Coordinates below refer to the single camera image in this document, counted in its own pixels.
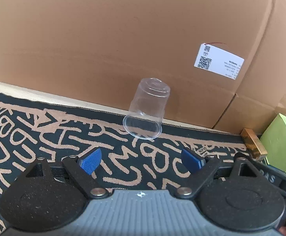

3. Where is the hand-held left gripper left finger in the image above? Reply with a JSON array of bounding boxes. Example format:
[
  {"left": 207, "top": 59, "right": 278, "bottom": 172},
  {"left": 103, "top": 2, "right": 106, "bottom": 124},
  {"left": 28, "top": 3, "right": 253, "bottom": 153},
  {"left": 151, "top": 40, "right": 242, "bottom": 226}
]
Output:
[{"left": 25, "top": 148, "right": 110, "bottom": 198}]

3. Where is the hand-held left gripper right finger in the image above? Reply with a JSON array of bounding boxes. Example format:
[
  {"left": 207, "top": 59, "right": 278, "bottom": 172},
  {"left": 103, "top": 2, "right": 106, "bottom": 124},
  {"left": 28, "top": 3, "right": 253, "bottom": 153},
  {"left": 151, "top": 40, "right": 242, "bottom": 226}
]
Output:
[{"left": 174, "top": 148, "right": 265, "bottom": 199}]

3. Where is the green cardboard shoe box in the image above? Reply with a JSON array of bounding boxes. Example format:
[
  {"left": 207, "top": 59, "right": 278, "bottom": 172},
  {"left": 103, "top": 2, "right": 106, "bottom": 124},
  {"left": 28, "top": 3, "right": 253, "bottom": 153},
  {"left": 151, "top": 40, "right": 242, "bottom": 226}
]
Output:
[{"left": 260, "top": 113, "right": 286, "bottom": 177}]

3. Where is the clear plastic cup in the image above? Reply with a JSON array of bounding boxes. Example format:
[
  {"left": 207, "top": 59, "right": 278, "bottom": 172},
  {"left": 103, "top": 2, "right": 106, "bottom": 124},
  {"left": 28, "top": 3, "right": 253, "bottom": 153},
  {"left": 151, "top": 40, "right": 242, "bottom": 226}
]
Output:
[{"left": 123, "top": 77, "right": 171, "bottom": 140}]

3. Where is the copper brown box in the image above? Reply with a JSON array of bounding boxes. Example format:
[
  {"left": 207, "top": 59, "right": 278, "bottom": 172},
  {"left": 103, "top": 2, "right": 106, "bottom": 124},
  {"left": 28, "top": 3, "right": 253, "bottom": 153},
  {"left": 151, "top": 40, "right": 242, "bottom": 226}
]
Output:
[{"left": 240, "top": 128, "right": 268, "bottom": 160}]

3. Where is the black letter-patterned mat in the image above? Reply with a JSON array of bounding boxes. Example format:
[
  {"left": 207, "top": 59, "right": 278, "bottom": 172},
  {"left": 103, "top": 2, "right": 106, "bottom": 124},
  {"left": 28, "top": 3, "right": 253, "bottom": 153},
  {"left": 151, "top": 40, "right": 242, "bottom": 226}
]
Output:
[{"left": 0, "top": 88, "right": 286, "bottom": 236}]

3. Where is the white shipping label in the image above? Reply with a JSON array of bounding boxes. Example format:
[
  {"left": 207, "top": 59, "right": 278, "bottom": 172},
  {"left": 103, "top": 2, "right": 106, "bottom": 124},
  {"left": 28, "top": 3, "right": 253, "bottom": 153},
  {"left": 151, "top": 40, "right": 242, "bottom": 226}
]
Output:
[{"left": 194, "top": 43, "right": 245, "bottom": 80}]

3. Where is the brown cardboard sheet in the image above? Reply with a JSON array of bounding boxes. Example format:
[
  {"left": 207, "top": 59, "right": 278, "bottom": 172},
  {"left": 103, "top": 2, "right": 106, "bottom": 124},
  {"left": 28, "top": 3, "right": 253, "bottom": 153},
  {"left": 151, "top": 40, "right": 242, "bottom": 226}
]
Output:
[{"left": 0, "top": 0, "right": 286, "bottom": 138}]

